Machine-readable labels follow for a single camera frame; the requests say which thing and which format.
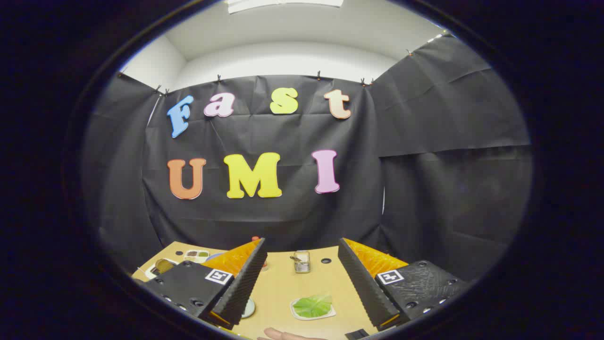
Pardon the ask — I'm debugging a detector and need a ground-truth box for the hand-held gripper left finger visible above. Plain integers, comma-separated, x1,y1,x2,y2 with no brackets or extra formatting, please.
142,238,268,330

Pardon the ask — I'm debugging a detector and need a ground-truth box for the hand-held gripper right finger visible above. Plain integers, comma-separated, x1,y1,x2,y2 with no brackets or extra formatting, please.
337,238,470,331

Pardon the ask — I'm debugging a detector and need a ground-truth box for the green lettuce leaf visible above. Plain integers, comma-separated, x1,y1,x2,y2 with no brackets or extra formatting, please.
293,294,333,318

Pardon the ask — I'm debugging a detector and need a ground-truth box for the small white square plate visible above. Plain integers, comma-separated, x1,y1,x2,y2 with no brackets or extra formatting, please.
289,295,336,322

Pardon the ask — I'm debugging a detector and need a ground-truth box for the clear plastic water bottle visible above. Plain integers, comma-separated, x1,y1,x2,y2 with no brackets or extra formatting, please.
252,236,269,272

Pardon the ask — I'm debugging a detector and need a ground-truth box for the black backdrop cloth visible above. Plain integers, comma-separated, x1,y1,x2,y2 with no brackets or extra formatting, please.
80,35,534,284

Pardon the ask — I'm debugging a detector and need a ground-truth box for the white toaster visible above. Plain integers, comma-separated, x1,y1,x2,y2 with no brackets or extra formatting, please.
144,258,180,280

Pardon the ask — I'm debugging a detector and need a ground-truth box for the ceiling light panel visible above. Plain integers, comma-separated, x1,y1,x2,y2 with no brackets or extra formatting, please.
226,0,344,14

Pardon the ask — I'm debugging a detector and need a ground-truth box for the metal wire utensil basket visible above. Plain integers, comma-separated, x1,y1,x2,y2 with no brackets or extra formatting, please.
290,250,312,274

